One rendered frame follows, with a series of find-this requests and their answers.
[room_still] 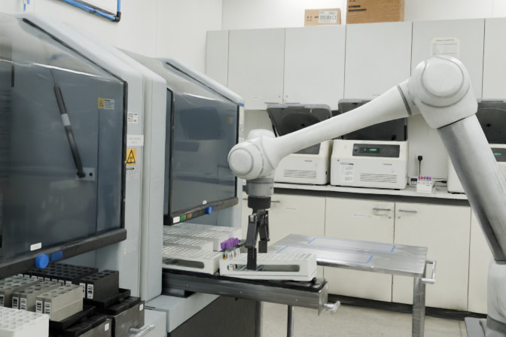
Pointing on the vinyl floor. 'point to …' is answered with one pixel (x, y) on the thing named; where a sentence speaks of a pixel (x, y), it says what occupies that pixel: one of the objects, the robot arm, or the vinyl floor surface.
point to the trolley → (355, 253)
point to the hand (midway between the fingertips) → (257, 259)
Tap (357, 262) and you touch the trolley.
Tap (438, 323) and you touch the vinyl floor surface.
